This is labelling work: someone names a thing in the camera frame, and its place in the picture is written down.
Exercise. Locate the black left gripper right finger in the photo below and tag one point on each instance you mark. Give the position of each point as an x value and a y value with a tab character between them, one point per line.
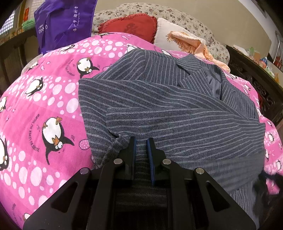
194	199

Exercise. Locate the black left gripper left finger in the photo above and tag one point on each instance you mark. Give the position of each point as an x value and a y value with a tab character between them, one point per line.
71	206

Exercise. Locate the grey pinstriped suit jacket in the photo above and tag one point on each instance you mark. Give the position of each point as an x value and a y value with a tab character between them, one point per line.
190	109

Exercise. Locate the pink penguin print blanket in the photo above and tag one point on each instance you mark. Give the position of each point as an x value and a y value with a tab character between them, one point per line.
44	141

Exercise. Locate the dark carved wooden cabinet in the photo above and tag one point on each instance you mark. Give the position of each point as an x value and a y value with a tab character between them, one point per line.
269	91

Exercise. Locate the dark wooden side table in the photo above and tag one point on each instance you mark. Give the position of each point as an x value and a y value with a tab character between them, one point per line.
13	58

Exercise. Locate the white pillow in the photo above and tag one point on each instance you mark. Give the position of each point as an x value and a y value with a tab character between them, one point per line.
164	27

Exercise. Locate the red heart-shaped pillow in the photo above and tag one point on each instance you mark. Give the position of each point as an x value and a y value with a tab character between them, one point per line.
141	25

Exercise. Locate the purple fabric tote bag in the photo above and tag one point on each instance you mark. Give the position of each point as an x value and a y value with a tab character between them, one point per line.
62	23

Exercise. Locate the floral print quilt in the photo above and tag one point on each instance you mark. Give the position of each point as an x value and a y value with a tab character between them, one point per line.
169	19

